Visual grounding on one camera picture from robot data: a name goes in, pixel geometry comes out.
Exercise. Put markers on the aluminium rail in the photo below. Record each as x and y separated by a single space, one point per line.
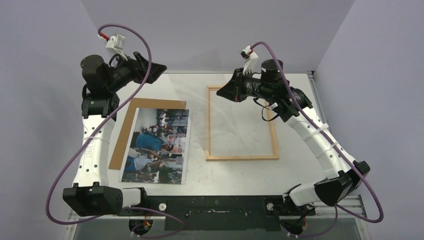
348 208

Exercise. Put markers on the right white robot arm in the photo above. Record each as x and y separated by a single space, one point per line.
294 108

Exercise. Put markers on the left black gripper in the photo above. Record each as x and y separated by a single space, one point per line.
139 67

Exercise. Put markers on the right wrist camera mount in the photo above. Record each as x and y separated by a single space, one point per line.
250 59

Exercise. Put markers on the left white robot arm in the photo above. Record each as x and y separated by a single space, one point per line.
90 193

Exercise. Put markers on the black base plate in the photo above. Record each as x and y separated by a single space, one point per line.
232 221

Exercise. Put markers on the colour photo print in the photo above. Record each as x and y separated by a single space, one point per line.
159 147

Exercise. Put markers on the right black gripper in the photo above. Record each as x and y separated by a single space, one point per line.
238 84

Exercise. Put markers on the wooden picture frame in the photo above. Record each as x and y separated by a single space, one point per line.
236 131

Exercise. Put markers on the clear plastic sheet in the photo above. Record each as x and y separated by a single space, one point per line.
191 87

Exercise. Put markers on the brown cardboard backing board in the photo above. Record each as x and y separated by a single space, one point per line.
123 138

